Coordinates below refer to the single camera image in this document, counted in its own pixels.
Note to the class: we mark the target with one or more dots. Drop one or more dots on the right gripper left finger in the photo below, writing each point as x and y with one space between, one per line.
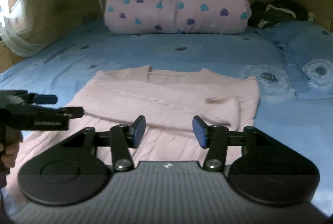
122 138

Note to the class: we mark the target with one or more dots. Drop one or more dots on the blue dandelion bed sheet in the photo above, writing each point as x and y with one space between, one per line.
303 124

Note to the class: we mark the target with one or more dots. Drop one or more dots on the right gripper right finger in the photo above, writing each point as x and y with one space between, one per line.
215 139

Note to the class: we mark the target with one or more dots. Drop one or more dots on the person's left hand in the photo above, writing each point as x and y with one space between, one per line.
10 152

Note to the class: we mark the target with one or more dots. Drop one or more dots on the pink heart-print rolled quilt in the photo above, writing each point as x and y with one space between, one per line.
136 17

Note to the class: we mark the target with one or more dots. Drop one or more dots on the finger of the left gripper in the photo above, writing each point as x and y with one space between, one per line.
72 112
43 99

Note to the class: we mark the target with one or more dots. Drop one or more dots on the black white-trimmed garment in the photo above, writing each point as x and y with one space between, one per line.
268 14

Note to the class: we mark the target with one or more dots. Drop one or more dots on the pink knit cardigan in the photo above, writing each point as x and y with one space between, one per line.
167 99

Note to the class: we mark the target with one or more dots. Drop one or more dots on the white sheer curtain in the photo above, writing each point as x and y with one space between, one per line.
18 45

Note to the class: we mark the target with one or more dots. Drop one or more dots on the blue dandelion pillow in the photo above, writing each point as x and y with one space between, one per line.
307 53

